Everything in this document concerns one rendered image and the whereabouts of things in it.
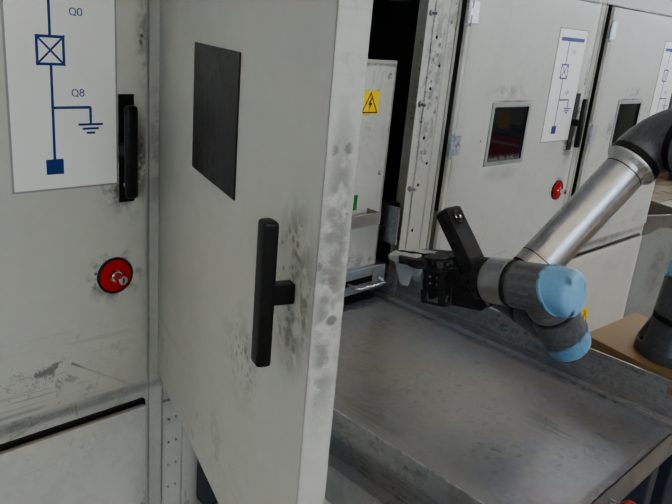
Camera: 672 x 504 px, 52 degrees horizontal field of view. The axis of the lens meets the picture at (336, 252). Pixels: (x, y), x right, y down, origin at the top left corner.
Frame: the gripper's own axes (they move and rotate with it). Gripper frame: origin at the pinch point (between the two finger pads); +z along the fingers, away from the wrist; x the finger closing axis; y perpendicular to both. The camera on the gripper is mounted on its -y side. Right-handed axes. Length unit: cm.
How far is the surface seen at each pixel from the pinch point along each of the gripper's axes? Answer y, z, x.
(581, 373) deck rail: 26.2, -23.2, 26.9
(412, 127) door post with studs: -21.2, 20.3, 30.5
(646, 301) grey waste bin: 91, 69, 294
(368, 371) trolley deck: 22.2, 2.8, -5.3
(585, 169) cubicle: -4, 18, 111
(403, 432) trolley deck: 25.0, -14.3, -15.6
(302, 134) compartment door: -24, -37, -53
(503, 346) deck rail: 24.1, -6.5, 25.8
